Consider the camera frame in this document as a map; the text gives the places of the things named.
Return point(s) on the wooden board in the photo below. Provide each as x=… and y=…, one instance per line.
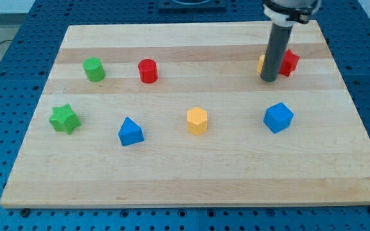
x=322, y=158

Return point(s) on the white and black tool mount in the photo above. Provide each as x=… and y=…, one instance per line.
x=286, y=13

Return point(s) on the red cylinder block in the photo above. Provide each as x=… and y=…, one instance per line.
x=148, y=71

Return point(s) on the yellow block behind rod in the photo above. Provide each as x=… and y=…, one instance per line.
x=260, y=64

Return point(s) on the green star block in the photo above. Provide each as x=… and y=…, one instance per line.
x=64, y=119

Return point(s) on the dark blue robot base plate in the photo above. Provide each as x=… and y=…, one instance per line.
x=191, y=5

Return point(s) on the blue triangle block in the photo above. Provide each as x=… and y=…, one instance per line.
x=130, y=132

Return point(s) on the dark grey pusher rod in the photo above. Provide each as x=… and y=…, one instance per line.
x=278, y=40

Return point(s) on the red star block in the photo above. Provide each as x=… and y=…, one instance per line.
x=289, y=63

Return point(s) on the green cylinder block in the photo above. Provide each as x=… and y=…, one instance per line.
x=93, y=69

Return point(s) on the blue cube block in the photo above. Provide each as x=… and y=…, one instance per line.
x=278, y=117

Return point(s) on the yellow hexagon block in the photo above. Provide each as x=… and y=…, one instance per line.
x=196, y=120

